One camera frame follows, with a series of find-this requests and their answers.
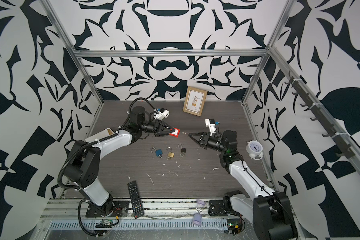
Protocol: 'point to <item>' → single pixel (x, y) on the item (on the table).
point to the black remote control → (135, 197)
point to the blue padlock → (157, 152)
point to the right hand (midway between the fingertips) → (190, 137)
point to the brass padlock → (170, 154)
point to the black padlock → (183, 150)
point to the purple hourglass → (197, 219)
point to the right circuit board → (235, 225)
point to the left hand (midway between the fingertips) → (175, 129)
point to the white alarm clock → (254, 148)
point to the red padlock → (175, 133)
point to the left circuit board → (104, 223)
